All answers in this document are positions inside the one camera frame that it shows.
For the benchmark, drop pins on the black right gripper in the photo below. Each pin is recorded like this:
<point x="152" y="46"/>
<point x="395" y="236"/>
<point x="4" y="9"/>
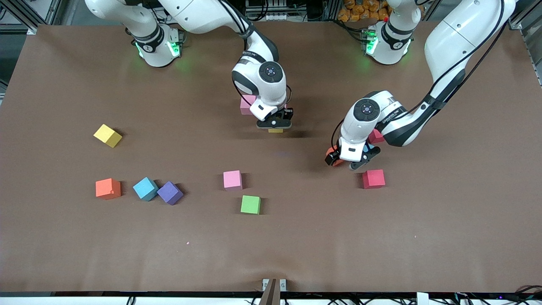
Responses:
<point x="287" y="114"/>

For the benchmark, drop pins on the orange foam cube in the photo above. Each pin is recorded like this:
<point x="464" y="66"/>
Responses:
<point x="108" y="188"/>
<point x="330" y="149"/>

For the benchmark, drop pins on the pink foam cube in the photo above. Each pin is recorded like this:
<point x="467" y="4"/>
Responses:
<point x="232" y="180"/>
<point x="245" y="106"/>

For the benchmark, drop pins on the red foam cube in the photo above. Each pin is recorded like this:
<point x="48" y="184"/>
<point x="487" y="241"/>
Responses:
<point x="376" y="137"/>
<point x="373" y="178"/>

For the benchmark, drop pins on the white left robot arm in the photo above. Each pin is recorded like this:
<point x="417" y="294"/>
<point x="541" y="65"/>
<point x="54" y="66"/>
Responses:
<point x="449" y="42"/>

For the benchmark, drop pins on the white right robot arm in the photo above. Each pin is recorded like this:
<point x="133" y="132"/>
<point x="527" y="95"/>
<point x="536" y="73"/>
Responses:
<point x="271" y="91"/>

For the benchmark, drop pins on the light blue foam cube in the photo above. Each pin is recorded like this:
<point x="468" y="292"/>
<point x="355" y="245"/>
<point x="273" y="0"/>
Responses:
<point x="145" y="189"/>
<point x="369" y="148"/>

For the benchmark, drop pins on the brown table cover sheet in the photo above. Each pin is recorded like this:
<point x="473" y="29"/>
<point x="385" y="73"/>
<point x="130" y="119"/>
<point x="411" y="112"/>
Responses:
<point x="381" y="237"/>

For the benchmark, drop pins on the green foam cube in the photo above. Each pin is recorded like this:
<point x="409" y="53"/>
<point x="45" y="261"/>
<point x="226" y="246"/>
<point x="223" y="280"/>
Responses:
<point x="250" y="204"/>

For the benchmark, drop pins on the pile of orange objects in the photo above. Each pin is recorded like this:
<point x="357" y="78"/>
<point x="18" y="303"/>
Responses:
<point x="360" y="10"/>

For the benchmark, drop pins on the purple foam cube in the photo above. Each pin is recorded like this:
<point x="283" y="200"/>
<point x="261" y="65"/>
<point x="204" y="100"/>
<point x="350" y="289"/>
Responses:
<point x="170" y="193"/>

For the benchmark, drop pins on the metal bracket with pole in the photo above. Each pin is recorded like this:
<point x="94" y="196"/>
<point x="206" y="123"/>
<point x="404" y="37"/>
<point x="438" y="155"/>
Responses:
<point x="274" y="290"/>

